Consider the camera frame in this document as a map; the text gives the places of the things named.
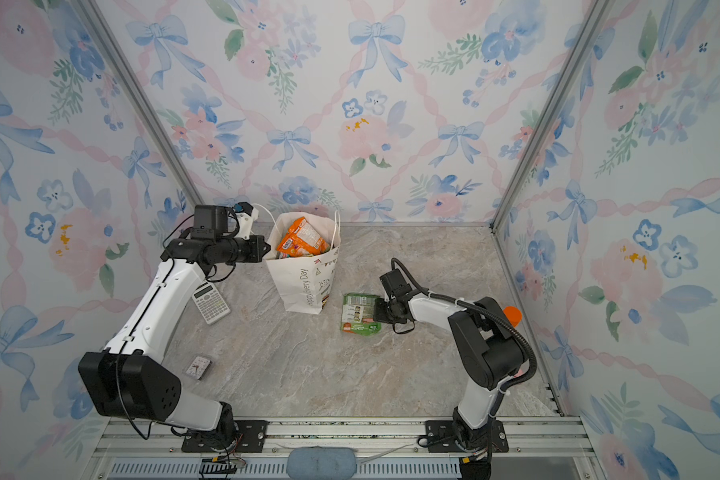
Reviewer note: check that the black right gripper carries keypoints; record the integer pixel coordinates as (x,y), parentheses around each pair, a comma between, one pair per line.
(379,316)

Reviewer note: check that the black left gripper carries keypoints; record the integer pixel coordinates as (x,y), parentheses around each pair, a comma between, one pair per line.
(256,241)

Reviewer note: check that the green back-side snack bag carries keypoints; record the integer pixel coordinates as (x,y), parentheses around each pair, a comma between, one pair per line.
(358,314)

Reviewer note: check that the orange Fox's candy bag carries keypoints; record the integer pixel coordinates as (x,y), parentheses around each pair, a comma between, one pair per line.
(302,240)

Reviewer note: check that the white paper gift bag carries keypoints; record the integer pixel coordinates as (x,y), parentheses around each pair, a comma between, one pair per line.
(304,283)

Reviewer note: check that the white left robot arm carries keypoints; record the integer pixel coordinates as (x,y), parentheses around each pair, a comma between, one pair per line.
(126,378)

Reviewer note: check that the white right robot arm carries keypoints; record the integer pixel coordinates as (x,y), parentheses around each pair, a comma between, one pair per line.
(494,354)

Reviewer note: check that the white calculator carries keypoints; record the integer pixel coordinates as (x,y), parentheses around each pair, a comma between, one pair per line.
(210,303)

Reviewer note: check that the orange bottle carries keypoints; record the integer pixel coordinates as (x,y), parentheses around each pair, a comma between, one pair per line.
(513,315)

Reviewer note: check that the small card box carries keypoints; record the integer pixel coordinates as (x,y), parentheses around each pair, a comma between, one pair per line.
(198,367)

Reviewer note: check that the grey blue cushion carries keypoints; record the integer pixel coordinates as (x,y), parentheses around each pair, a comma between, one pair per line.
(321,463)

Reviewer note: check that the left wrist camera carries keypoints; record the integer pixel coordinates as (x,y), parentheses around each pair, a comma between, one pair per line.
(245,215)

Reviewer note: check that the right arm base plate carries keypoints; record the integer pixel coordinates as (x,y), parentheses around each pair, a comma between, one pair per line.
(451,436)

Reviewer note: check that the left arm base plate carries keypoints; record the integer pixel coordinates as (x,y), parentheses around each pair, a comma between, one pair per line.
(241,436)

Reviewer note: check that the aluminium rail frame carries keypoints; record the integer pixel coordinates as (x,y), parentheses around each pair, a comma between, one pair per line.
(352,448)

